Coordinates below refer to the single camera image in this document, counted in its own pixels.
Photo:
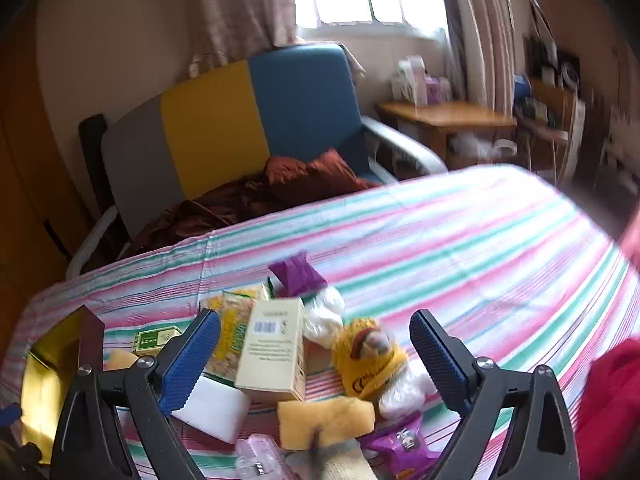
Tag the large yellow sponge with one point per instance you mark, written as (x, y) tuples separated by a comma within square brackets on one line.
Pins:
[(325, 420)]

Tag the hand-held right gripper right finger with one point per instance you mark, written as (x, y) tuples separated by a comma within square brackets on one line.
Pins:
[(440, 360)]

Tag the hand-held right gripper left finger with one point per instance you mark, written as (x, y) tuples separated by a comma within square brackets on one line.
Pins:
[(192, 360)]

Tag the small green box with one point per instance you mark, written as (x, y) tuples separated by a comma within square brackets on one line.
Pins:
[(152, 341)]

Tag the white sponge block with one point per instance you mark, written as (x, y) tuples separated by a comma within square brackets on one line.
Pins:
[(215, 405)]

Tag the printed purple snack packet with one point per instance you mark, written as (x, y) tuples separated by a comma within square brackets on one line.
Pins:
[(395, 447)]

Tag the red-brown blanket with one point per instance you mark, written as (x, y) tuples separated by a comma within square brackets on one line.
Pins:
[(300, 170)]

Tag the clear plastic wrap bundle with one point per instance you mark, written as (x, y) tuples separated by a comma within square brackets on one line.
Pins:
[(400, 395), (325, 315)]

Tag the red garment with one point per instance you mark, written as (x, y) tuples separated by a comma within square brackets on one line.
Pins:
[(615, 410)]

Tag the white plastic bag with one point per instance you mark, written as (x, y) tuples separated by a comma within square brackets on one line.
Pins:
[(480, 146)]

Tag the grey yellow blue sofa chair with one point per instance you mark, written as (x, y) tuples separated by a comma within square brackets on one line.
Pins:
[(210, 125)]

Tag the white carton box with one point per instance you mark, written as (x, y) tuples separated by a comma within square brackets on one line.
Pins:
[(410, 80)]

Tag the wooden side table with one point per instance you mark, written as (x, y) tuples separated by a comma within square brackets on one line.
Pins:
[(440, 112)]

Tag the cluttered wooden shelf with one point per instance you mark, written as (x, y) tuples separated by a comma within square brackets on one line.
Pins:
[(545, 95)]

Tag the yellow plush toy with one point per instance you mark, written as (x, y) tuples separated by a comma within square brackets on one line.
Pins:
[(365, 370)]

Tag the plain purple snack packet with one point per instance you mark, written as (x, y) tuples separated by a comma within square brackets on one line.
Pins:
[(297, 275)]

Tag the striped bed sheet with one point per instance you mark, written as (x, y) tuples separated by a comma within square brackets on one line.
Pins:
[(450, 240)]

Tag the pink patterned curtain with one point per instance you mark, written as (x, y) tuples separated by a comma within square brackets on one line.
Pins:
[(480, 35), (240, 10)]

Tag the beige carton box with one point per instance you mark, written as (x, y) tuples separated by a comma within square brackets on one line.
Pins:
[(272, 350)]

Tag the wooden wardrobe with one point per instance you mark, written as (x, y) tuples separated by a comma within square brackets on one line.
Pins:
[(30, 185)]

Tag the pink carton box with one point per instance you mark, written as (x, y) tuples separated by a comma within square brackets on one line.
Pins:
[(439, 91)]

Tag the gold gift box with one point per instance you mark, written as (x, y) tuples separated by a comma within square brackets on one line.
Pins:
[(45, 385)]

